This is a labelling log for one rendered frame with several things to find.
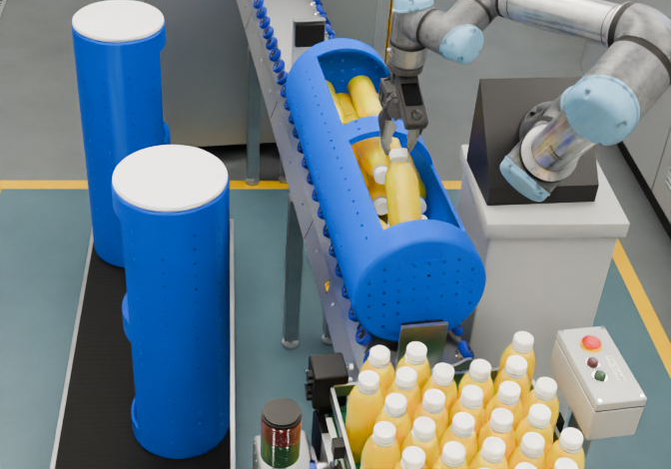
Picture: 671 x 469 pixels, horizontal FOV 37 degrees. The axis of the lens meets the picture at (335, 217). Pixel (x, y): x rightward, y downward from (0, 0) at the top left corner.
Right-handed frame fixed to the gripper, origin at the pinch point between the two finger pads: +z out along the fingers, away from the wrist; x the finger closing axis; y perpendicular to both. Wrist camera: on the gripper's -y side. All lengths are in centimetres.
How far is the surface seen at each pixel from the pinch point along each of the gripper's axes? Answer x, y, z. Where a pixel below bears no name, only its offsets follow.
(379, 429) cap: 17, -59, 18
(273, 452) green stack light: 37, -69, 9
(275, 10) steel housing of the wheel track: 3, 145, 37
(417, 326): 0.9, -29.5, 23.3
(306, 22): 0, 104, 22
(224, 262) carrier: 34, 25, 48
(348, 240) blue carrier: 12.3, -12.2, 13.6
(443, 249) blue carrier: -4.2, -24.0, 8.2
